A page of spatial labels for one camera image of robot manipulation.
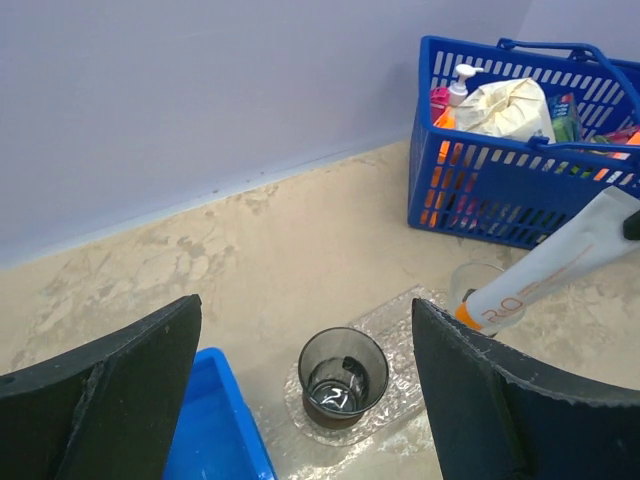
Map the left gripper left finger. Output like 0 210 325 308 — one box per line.
1 294 201 479

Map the blue plastic bin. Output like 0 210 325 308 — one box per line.
163 348 277 480

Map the small red box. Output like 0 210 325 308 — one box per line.
430 86 450 122

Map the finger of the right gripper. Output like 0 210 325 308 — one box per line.
622 210 640 241

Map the dark smoked plastic cup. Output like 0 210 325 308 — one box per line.
297 327 390 430

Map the green sponge pack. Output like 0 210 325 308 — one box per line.
547 93 583 143

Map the white pump bottle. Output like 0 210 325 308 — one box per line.
448 63 484 107

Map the clear textured acrylic tray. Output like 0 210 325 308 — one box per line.
283 285 447 447

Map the blue shopping basket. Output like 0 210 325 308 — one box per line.
407 36 639 249

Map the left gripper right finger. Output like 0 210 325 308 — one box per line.
412 298 639 479

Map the white toothpaste tube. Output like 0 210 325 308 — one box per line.
456 186 639 328

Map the orange pink box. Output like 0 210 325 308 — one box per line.
590 125 639 146

